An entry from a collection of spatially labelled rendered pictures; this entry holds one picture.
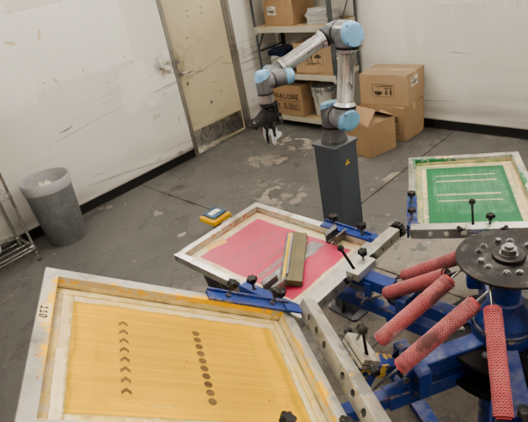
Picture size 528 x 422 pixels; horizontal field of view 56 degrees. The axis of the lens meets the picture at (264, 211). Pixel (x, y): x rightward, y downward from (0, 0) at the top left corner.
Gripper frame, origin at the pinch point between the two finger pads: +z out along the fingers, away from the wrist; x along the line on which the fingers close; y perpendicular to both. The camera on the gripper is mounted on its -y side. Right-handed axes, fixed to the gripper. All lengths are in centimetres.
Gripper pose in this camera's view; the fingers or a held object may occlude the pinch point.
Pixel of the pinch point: (270, 142)
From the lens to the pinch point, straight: 251.9
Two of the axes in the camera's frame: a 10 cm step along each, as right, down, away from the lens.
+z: 1.7, 8.6, 4.8
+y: 7.4, -4.3, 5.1
